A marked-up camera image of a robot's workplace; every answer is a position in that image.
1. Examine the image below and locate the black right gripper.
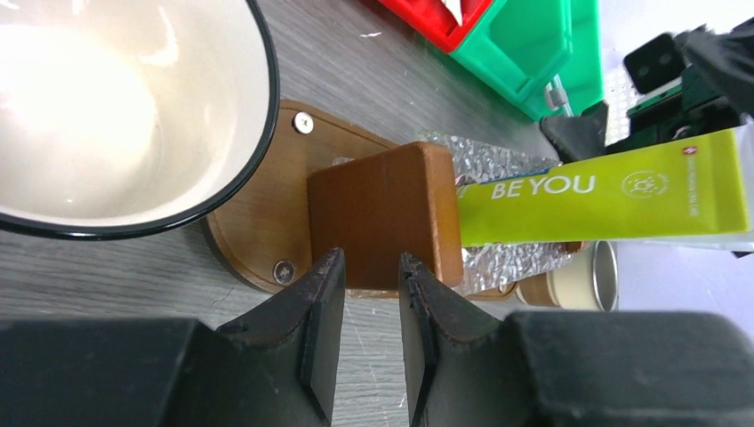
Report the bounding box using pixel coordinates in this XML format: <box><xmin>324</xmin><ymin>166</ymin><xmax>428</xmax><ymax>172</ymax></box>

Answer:
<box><xmin>539</xmin><ymin>20</ymin><xmax>753</xmax><ymax>164</ymax></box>

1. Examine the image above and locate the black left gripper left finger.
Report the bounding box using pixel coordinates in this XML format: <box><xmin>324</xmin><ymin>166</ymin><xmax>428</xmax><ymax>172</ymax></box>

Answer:
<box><xmin>1</xmin><ymin>248</ymin><xmax>345</xmax><ymax>426</ymax></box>

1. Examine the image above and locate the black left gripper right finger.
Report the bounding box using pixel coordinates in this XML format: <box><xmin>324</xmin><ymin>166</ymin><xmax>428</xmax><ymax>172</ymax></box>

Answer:
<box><xmin>399</xmin><ymin>253</ymin><xmax>753</xmax><ymax>426</ymax></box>

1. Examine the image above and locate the shiny metal cup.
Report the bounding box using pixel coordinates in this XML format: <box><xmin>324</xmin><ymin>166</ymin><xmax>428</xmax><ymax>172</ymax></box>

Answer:
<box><xmin>516</xmin><ymin>241</ymin><xmax>618</xmax><ymax>312</ymax></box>

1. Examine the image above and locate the brown oval wooden tray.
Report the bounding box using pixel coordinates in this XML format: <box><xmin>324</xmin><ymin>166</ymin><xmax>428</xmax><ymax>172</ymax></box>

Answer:
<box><xmin>201</xmin><ymin>99</ymin><xmax>519</xmax><ymax>302</ymax></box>

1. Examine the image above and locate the lime green toothpaste tube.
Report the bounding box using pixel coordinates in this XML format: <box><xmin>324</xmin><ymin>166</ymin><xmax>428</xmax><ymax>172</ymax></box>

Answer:
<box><xmin>458</xmin><ymin>125</ymin><xmax>753</xmax><ymax>246</ymax></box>

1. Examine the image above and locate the clear acrylic wooden rack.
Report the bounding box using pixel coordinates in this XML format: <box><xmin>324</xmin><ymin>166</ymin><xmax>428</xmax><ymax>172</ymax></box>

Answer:
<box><xmin>306</xmin><ymin>130</ymin><xmax>590</xmax><ymax>299</ymax></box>

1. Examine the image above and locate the white enamel mug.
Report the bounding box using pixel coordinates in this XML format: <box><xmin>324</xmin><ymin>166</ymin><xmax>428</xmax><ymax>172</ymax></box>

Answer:
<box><xmin>1</xmin><ymin>1</ymin><xmax>280</xmax><ymax>240</ymax></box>

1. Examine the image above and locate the white toothbrush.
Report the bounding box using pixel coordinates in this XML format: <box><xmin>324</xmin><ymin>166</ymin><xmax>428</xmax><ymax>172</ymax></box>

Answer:
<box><xmin>544</xmin><ymin>81</ymin><xmax>574</xmax><ymax>117</ymax></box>

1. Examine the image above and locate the green plastic bin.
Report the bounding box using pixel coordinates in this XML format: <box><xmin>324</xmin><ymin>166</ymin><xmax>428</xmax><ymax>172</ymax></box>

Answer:
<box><xmin>450</xmin><ymin>0</ymin><xmax>573</xmax><ymax>119</ymax></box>
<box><xmin>520</xmin><ymin>1</ymin><xmax>604</xmax><ymax>120</ymax></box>

